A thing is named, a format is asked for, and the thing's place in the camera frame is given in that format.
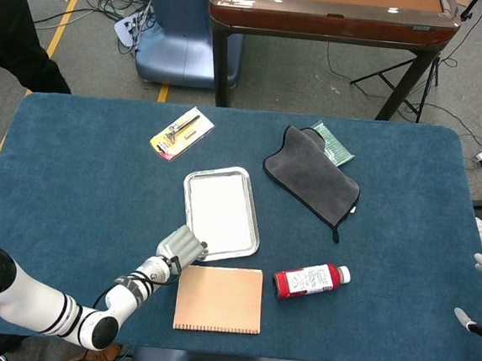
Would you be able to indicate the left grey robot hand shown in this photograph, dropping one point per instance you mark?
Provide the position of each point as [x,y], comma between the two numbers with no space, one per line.
[180,247]

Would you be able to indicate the stainless steel tray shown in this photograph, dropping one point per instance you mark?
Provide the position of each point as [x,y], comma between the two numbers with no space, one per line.
[253,198]

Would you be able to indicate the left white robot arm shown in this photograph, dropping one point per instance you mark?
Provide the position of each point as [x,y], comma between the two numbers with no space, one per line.
[36,302]

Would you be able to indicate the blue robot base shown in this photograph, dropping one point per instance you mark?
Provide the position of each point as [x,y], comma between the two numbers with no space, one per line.
[176,48]

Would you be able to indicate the tan spiral notebook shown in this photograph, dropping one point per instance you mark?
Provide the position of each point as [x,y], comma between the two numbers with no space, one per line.
[219,299]

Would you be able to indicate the razor in yellow blister pack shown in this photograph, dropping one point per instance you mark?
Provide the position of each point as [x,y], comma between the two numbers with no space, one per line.
[181,135]

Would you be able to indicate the blue felt table cover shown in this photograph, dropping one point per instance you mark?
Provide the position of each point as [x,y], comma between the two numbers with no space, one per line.
[387,244]

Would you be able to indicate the red juice bottle white cap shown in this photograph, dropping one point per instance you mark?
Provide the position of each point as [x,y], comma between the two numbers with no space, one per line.
[304,281]

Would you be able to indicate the grey microfiber cloth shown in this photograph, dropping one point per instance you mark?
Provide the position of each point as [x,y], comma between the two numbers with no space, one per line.
[309,174]

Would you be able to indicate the green striped packet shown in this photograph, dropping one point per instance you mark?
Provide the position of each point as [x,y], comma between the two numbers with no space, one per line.
[337,149]

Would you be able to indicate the white power strip with plugs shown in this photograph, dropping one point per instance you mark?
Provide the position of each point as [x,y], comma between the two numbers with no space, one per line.
[125,29]

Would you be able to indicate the brown mahjong table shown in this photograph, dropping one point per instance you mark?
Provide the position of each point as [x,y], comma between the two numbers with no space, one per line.
[330,23]

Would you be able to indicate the person leg in black trousers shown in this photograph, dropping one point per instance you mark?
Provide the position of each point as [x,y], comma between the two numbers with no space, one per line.
[13,29]

